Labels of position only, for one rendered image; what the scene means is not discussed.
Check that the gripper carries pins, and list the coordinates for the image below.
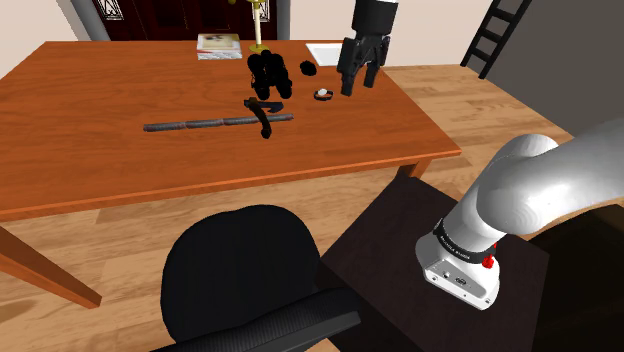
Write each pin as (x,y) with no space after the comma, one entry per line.
(358,48)

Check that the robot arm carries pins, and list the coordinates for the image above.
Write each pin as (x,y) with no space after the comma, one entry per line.
(516,195)

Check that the white flat pad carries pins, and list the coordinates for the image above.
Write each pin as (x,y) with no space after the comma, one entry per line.
(325,53)

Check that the small black ball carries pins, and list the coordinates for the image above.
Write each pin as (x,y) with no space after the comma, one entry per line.
(308,68)

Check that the black binoculars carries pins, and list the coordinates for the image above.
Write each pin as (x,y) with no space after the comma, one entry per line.
(269,73)

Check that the black hatchet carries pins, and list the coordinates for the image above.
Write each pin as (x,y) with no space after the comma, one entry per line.
(261,114)

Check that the gold candlestick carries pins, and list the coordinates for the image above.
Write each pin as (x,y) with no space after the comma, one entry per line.
(257,29)

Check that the black ladder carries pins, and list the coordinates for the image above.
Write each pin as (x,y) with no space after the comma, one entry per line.
(492,34)

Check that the white and red book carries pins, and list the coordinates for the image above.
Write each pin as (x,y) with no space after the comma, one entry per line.
(218,46)

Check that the long grey rod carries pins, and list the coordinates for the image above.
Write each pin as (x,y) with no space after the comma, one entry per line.
(195,124)

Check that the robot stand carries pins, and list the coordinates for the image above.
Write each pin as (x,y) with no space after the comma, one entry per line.
(390,253)

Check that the black office chair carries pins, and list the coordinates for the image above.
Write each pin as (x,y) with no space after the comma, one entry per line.
(234,263)

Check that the brown wooden desk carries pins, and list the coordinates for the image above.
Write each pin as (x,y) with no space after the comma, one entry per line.
(97,97)

